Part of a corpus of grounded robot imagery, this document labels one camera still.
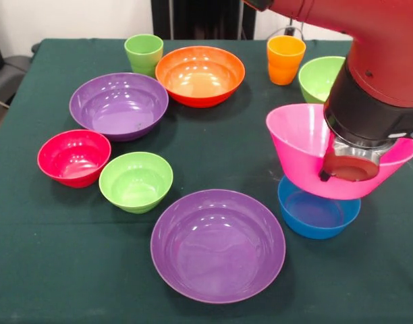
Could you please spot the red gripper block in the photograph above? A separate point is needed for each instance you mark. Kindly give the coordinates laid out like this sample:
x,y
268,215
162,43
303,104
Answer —
x,y
351,170

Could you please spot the pink plastic bowl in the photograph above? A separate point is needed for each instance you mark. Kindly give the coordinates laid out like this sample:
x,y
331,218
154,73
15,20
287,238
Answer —
x,y
301,141

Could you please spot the blue plastic bowl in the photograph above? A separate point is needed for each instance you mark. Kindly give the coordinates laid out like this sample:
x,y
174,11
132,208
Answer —
x,y
314,219

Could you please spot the large green plastic bowl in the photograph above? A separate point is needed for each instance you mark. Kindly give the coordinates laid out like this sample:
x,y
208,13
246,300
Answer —
x,y
316,81

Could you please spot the purple plastic bowl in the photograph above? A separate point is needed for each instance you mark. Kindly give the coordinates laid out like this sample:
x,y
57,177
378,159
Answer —
x,y
220,249
118,111

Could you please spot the orange plastic bowl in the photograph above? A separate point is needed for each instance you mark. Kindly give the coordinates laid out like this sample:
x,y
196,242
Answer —
x,y
199,77

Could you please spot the small green plastic bowl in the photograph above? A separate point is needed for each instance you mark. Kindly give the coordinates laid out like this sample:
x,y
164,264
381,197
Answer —
x,y
135,185

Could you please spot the green plastic cup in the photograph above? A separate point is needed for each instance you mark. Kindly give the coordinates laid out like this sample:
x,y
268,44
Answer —
x,y
144,57

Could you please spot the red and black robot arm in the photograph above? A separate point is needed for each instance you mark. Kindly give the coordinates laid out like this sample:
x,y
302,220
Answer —
x,y
372,84

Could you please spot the orange plastic cup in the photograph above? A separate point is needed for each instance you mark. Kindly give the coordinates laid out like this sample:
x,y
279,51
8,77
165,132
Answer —
x,y
284,64

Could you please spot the black cabinet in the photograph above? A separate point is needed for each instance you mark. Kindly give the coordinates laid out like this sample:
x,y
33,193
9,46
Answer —
x,y
199,17

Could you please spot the red plastic bowl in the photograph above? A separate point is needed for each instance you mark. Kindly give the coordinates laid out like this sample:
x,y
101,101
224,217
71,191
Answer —
x,y
73,158

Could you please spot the dark green tablecloth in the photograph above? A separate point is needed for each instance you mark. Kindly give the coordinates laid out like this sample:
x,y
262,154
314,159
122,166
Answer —
x,y
58,253

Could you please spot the black chair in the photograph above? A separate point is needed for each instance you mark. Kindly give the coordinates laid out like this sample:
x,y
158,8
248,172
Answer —
x,y
10,74

